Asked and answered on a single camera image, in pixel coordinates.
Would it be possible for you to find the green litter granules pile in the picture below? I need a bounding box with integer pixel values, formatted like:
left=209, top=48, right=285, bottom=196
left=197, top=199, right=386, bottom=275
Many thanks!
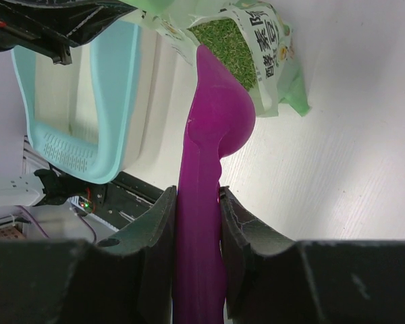
left=189, top=18, right=257, bottom=90

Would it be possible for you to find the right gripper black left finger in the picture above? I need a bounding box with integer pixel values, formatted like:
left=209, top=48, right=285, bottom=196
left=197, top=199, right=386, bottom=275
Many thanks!
left=97, top=186, right=176, bottom=323

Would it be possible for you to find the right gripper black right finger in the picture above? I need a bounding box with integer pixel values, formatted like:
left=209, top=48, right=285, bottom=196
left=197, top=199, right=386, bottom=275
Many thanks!
left=220, top=186, right=295, bottom=311

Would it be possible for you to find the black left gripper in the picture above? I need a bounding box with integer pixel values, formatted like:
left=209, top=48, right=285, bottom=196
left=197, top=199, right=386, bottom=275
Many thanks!
left=0, top=1, right=136, bottom=65

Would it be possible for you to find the teal plastic litter box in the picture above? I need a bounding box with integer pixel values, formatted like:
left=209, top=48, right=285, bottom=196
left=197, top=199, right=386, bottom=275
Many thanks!
left=11, top=21, right=141, bottom=184

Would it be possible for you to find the green cat litter bag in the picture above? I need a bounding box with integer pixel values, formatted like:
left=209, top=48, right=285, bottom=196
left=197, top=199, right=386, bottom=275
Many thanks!
left=128, top=1, right=310, bottom=117

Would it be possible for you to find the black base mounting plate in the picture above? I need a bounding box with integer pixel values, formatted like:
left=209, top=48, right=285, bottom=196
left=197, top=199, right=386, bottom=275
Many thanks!
left=85, top=172, right=163, bottom=230

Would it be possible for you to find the magenta plastic litter scoop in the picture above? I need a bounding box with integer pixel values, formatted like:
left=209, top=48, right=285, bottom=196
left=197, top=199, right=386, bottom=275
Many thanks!
left=173, top=45, right=256, bottom=323

